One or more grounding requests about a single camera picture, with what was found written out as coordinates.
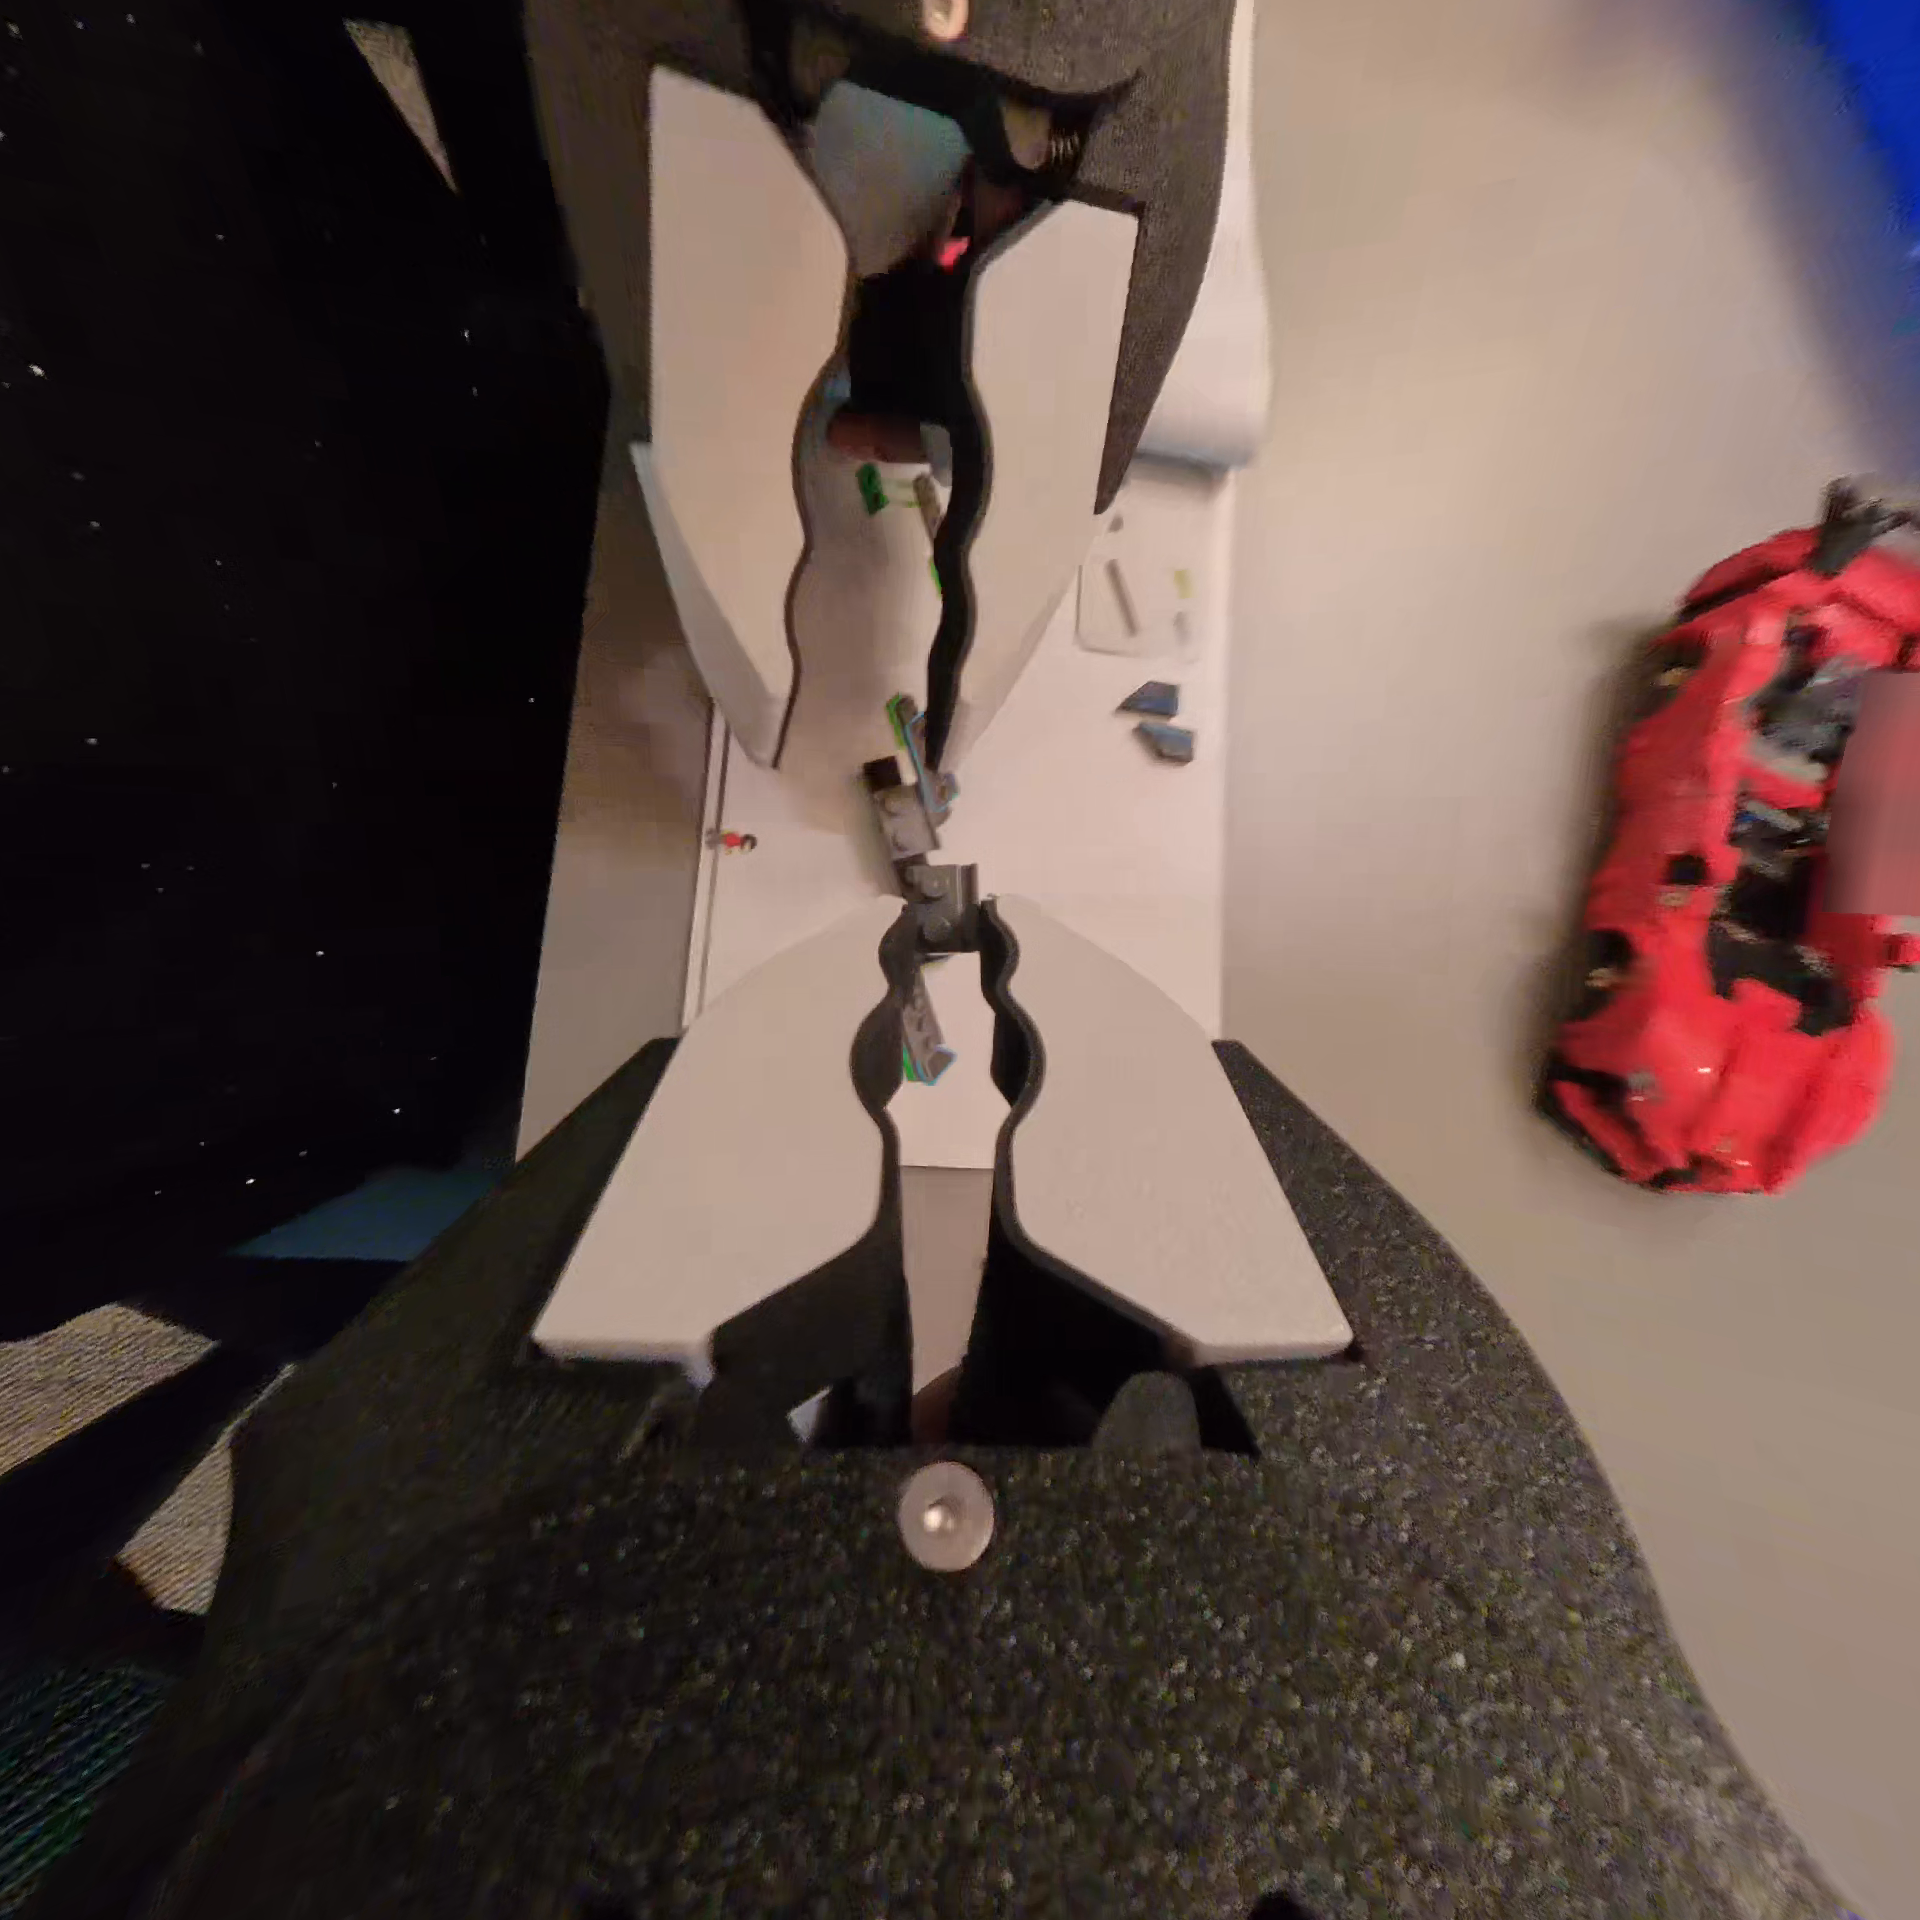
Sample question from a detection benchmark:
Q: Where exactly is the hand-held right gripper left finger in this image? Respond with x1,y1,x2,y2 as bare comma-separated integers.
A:
527,894,912,1380

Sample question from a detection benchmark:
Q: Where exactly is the blue plastic bin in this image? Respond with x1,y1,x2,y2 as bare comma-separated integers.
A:
1786,0,1920,294

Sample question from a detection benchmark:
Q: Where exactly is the white lego instruction booklet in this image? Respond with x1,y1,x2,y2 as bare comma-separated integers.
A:
682,255,1271,1170

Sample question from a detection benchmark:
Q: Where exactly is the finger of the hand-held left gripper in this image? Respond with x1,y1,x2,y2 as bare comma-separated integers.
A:
918,199,1143,780
626,68,860,770

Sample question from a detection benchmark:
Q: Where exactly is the red lego car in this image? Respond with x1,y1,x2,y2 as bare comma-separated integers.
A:
1534,477,1920,1196

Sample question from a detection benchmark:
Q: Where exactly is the black long lego plate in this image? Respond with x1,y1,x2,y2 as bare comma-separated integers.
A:
858,752,952,901

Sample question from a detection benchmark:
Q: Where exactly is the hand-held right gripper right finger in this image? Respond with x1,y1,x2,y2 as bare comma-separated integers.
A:
972,894,1353,1375

